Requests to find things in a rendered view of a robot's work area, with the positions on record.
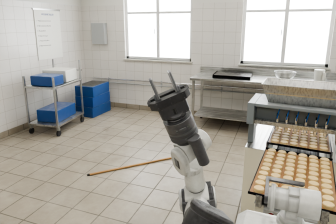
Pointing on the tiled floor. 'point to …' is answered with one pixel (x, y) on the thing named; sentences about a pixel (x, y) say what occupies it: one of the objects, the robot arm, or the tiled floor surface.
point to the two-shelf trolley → (54, 103)
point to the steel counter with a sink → (206, 111)
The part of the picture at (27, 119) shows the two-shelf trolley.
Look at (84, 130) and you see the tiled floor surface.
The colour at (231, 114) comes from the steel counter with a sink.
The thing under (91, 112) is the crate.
